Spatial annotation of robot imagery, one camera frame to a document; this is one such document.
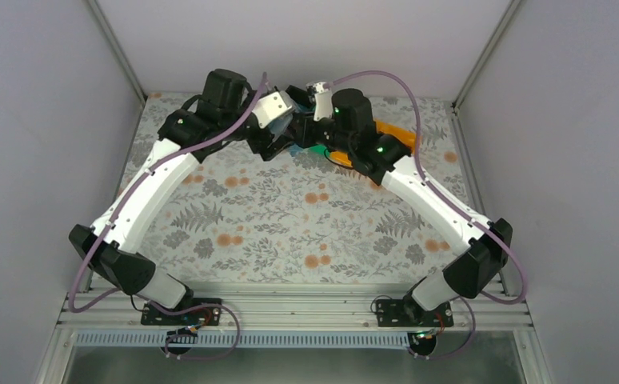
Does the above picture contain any slotted grey cable duct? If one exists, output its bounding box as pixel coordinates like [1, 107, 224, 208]
[75, 330, 436, 350]

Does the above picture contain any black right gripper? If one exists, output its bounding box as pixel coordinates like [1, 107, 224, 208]
[282, 110, 353, 154]

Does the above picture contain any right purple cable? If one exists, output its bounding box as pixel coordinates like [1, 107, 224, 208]
[325, 70, 529, 362]

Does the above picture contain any yellow bin with white cards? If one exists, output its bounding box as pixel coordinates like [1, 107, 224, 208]
[329, 151, 353, 169]

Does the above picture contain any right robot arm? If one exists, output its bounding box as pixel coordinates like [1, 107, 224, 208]
[287, 82, 513, 326]

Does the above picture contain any aluminium frame rail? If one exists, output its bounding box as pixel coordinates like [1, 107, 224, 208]
[58, 283, 536, 332]

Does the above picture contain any green storage bin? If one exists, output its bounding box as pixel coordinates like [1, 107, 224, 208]
[309, 145, 330, 157]

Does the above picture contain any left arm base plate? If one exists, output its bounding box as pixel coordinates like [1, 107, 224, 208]
[140, 298, 222, 327]

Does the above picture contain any black storage bin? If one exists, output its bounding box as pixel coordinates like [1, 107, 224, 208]
[286, 85, 313, 109]

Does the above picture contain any yellow bin with red cards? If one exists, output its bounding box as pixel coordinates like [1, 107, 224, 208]
[375, 120, 416, 149]

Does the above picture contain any purple cable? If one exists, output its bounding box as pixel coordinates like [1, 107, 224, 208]
[66, 72, 270, 363]
[325, 70, 529, 362]

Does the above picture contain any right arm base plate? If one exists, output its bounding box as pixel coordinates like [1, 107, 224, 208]
[370, 296, 454, 328]

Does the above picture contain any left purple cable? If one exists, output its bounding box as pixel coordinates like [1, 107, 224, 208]
[66, 72, 270, 363]

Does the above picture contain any blue leather card holder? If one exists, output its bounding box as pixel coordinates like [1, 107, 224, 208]
[268, 106, 313, 156]

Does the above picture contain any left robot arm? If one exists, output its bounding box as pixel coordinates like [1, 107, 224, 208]
[69, 69, 295, 324]

